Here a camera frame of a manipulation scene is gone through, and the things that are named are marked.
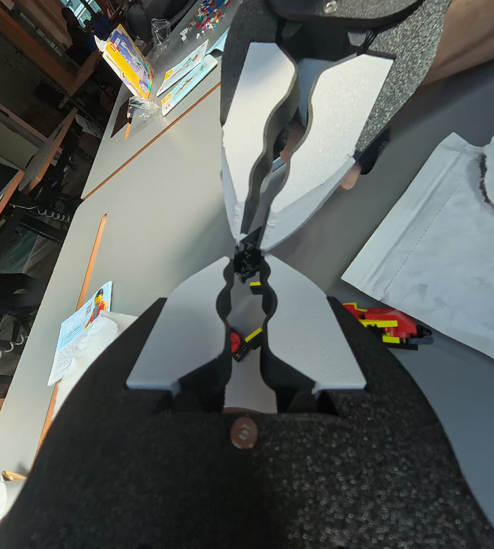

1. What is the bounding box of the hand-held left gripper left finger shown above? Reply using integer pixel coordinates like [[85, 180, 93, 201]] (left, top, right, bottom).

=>
[[127, 256, 235, 395]]

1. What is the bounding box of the small black lego piece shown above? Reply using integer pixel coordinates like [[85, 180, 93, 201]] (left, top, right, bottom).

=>
[[233, 240, 269, 284]]

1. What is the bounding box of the person's right hand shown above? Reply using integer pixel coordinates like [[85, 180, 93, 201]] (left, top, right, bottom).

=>
[[337, 163, 361, 191]]

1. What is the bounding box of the black coiled cable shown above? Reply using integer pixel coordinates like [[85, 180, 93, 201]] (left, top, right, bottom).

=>
[[11, 199, 72, 225]]

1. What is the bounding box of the person's right forearm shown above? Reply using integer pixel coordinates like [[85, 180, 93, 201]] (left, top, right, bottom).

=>
[[427, 0, 494, 86]]

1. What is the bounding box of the small yellow white box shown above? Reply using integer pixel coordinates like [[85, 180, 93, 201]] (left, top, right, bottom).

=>
[[101, 23, 156, 88]]

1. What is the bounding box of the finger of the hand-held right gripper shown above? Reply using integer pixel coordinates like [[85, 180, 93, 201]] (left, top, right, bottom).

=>
[[258, 53, 395, 251], [220, 41, 301, 236]]

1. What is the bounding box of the large plain white paper bag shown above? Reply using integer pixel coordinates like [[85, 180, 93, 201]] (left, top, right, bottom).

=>
[[341, 123, 494, 376]]

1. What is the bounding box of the colourful lego pile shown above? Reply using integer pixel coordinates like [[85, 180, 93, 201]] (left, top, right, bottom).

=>
[[183, 0, 235, 31]]

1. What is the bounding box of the black red yellow lego build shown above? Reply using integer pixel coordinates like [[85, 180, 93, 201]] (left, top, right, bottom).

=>
[[341, 301, 433, 351]]

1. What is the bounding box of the black yellow lego slope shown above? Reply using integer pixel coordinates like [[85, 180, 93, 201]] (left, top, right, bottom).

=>
[[243, 325, 265, 361]]

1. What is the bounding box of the small colourful leaflet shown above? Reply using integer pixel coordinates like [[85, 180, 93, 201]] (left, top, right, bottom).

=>
[[155, 39, 222, 116]]

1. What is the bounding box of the white blue instruction leaflet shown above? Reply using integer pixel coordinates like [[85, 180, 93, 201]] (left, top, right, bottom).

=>
[[47, 281, 115, 387]]

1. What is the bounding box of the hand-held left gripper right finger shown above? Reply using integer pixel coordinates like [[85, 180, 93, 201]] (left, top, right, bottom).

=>
[[258, 254, 367, 395]]

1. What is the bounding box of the torn printed white paper bag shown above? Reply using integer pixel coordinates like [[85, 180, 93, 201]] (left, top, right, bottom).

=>
[[0, 311, 140, 549]]

